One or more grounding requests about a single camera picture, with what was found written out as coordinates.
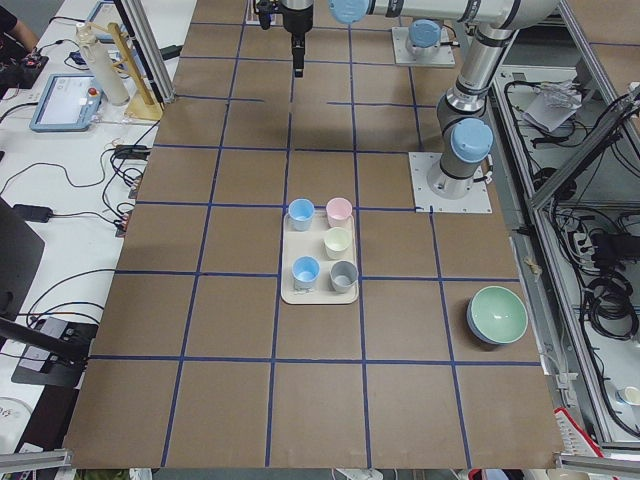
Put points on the teach pendant tablet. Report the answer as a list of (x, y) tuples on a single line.
[(68, 104)]

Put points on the pink plastic cup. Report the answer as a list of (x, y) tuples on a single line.
[(338, 211)]

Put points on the white bottle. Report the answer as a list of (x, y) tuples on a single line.
[(96, 57)]

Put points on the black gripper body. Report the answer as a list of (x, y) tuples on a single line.
[(296, 21)]

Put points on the green bowl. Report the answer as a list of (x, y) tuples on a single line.
[(497, 316)]

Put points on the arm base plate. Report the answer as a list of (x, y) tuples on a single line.
[(424, 43), (435, 192)]

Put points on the grey plastic cup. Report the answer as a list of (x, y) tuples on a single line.
[(343, 276)]

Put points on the cream plastic tray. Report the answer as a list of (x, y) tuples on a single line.
[(310, 243)]

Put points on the cream plastic cup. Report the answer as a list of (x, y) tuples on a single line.
[(337, 241)]

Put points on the wooden stand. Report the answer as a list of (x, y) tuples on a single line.
[(143, 104)]

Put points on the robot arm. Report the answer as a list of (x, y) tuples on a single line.
[(467, 138), (501, 15)]

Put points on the blue plastic cup far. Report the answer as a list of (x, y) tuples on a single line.
[(305, 271)]

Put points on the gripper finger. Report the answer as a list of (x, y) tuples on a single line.
[(298, 50)]

